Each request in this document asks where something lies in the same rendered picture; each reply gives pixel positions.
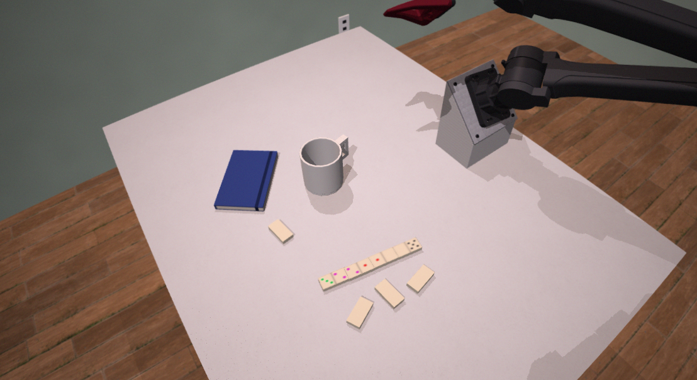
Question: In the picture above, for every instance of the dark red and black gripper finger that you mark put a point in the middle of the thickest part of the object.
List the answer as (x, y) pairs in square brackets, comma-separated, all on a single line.
[(425, 10)]

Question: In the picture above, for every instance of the blue notebook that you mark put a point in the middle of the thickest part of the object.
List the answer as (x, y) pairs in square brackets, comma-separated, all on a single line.
[(246, 183)]

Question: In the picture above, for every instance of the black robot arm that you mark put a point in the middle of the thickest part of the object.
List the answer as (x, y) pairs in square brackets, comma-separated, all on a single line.
[(654, 23)]

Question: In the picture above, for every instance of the grey mug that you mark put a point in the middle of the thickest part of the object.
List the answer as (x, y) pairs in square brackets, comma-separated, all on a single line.
[(322, 164)]

